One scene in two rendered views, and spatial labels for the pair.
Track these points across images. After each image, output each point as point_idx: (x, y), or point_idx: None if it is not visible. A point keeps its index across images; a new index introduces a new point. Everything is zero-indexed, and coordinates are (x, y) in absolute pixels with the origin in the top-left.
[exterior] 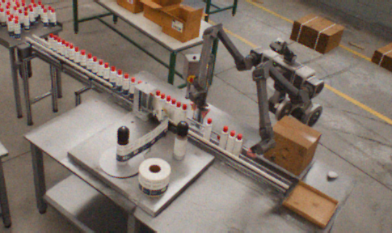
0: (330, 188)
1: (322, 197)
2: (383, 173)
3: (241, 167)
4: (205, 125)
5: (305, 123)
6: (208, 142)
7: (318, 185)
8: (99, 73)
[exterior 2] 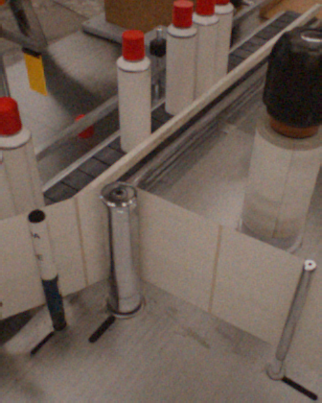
0: None
1: None
2: (16, 58)
3: (256, 79)
4: (139, 78)
5: None
6: (171, 127)
7: None
8: None
